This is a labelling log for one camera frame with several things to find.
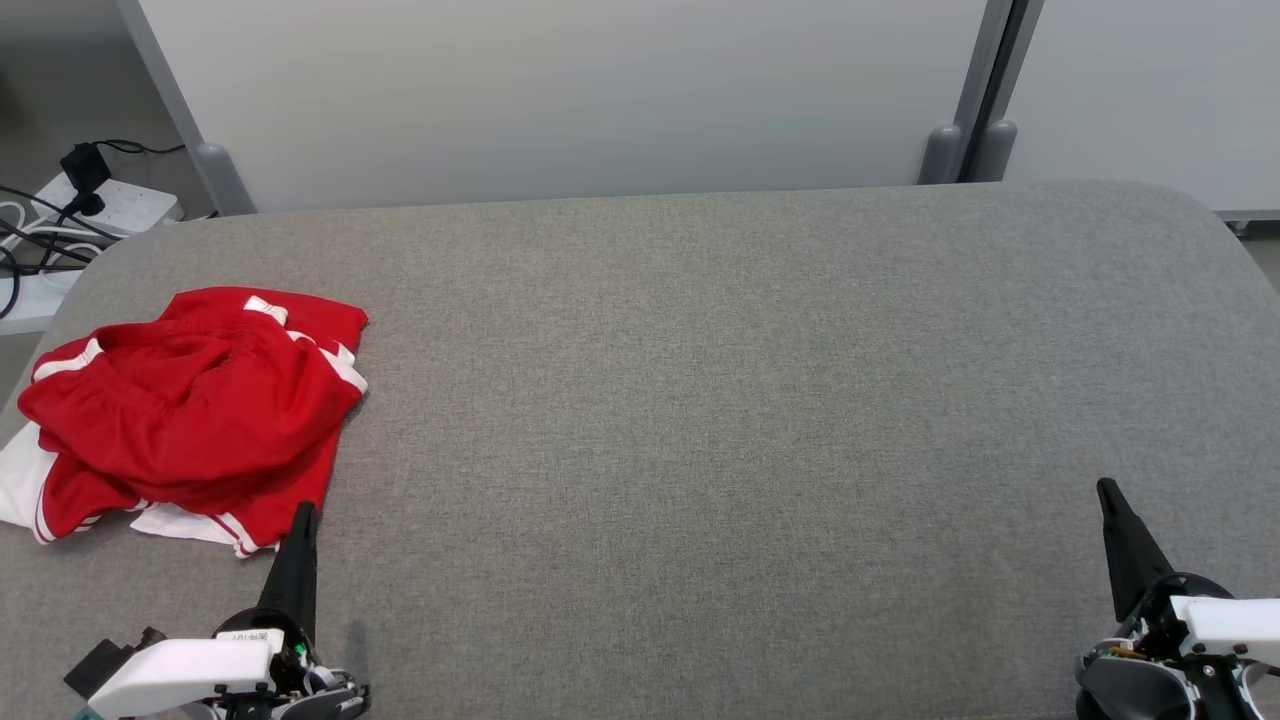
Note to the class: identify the narrow white partition panel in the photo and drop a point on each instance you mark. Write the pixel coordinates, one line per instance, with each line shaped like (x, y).
(1150, 90)

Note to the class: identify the black power adapter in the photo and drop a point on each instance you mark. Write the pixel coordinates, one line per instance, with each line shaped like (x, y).
(85, 165)

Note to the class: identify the red jersey with white sleeves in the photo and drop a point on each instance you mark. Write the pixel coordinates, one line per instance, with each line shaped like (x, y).
(20, 480)

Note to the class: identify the light grey partition post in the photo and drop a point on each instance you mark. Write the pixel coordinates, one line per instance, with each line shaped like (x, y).
(942, 150)

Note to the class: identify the red shorts with white stripes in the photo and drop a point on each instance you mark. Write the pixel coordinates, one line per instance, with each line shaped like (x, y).
(200, 410)

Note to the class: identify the grey partition post with foot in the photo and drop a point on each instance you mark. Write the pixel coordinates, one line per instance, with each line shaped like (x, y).
(222, 180)

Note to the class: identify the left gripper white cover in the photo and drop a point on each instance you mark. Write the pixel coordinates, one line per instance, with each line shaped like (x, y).
(190, 670)

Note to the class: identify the plain white power strip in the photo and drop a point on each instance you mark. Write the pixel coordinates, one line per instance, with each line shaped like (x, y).
(35, 300)

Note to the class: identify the wide white partition panel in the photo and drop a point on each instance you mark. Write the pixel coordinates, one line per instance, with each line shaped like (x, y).
(600, 100)

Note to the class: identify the white power strip with adapter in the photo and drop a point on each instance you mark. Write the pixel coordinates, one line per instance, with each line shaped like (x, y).
(135, 205)

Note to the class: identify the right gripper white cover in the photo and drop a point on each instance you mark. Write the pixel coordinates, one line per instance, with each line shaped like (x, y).
(1220, 620)

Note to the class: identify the grey fabric sofa cushion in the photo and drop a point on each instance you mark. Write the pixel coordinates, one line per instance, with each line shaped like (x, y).
(700, 400)

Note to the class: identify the dark grey partition post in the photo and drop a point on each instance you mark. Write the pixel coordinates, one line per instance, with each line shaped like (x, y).
(995, 150)

